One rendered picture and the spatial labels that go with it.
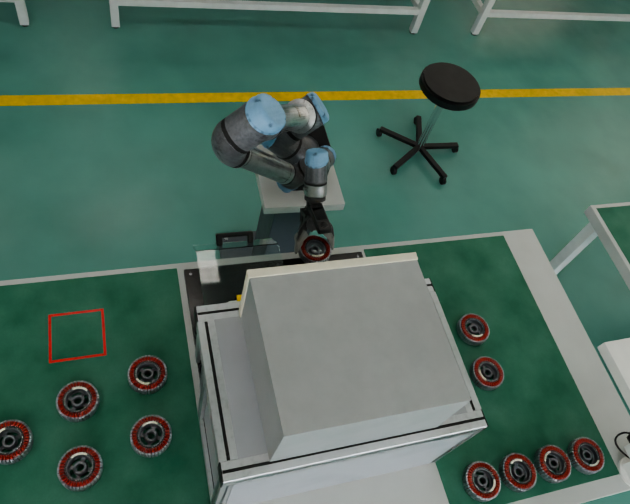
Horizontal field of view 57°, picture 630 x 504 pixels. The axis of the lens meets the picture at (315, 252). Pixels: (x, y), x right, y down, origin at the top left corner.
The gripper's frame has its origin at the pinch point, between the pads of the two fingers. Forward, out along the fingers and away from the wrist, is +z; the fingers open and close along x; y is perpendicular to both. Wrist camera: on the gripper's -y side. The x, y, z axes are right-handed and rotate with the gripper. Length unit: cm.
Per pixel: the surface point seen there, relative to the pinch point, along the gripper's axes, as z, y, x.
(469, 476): 47, -66, -29
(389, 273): -21, -57, 1
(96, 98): -18, 186, 70
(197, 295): 9.4, -3.3, 41.0
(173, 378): 25, -24, 52
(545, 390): 39, -46, -70
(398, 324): -14, -69, 3
